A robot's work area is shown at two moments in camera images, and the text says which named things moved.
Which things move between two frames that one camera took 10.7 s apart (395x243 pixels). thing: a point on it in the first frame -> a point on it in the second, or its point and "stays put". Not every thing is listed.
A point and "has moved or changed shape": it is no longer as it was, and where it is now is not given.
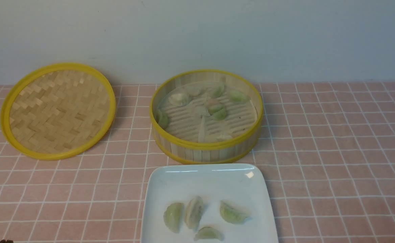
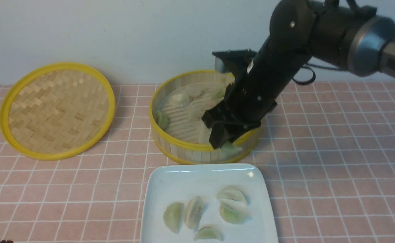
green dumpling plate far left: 173,215 stays put
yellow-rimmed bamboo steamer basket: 206,116 stays put
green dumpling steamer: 217,91 stays put
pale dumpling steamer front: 224,137 has moved or changed shape
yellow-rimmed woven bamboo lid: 55,111 stays put
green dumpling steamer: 218,111 has moved or changed shape
